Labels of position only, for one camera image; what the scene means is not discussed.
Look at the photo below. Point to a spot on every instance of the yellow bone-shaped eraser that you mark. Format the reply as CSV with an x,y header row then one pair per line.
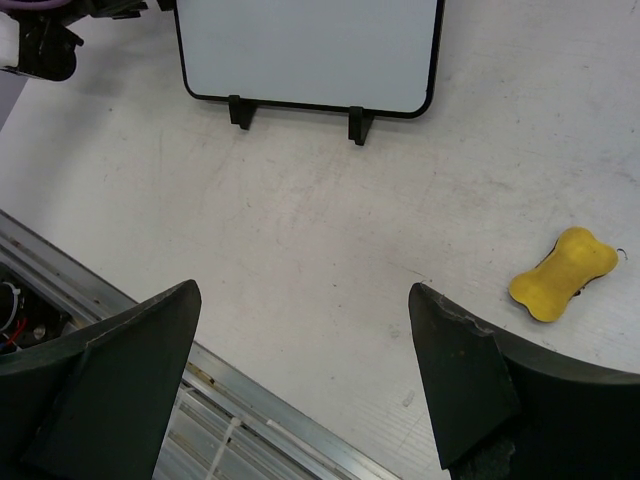
x,y
576,259

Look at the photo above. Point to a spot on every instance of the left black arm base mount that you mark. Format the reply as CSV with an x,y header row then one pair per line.
x,y
28,318

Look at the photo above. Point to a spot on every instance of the small black-framed whiteboard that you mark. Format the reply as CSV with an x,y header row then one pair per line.
x,y
378,55

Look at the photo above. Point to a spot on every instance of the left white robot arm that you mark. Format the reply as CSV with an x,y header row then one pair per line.
x,y
46,47

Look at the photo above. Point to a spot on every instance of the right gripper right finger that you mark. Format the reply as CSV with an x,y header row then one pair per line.
x,y
502,407

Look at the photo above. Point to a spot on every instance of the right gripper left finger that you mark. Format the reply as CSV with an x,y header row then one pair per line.
x,y
96,403

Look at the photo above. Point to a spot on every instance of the aluminium rail frame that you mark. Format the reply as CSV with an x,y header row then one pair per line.
x,y
223,425

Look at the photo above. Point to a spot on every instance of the metal wire whiteboard stand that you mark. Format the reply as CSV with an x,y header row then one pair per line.
x,y
356,122

